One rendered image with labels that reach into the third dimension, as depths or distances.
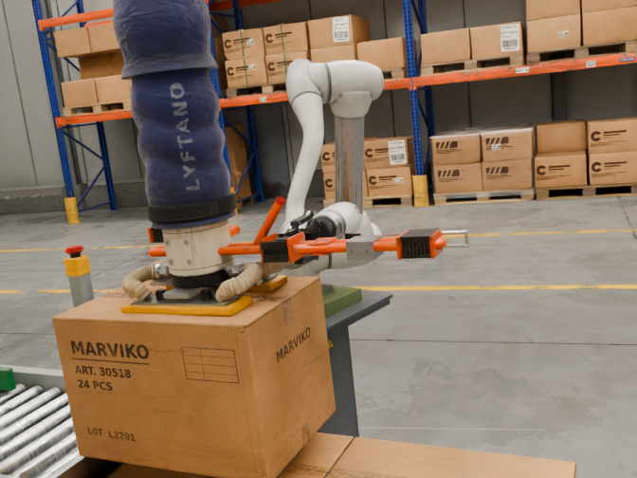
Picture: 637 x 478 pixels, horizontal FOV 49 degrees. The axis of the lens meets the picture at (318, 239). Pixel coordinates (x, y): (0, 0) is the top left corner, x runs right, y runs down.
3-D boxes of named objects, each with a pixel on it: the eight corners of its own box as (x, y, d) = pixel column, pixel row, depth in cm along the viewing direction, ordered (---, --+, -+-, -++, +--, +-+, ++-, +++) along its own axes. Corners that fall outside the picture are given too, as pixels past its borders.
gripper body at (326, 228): (333, 213, 185) (319, 220, 177) (336, 245, 187) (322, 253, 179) (308, 214, 188) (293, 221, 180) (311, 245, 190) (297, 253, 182)
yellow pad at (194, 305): (120, 314, 178) (117, 295, 177) (145, 302, 187) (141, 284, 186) (231, 316, 163) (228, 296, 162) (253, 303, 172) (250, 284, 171)
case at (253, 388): (79, 456, 190) (50, 317, 182) (168, 394, 225) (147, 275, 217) (269, 486, 164) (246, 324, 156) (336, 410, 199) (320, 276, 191)
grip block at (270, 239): (260, 264, 168) (256, 241, 167) (279, 254, 177) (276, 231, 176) (290, 264, 164) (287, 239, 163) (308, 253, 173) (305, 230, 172)
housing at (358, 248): (346, 261, 160) (343, 242, 159) (356, 253, 166) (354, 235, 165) (374, 260, 157) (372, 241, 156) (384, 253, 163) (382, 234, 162)
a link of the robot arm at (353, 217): (355, 232, 190) (319, 255, 196) (374, 221, 204) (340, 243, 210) (335, 199, 190) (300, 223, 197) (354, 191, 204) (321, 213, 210)
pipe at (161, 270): (122, 298, 179) (118, 277, 178) (180, 272, 201) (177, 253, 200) (234, 299, 164) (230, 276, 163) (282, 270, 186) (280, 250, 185)
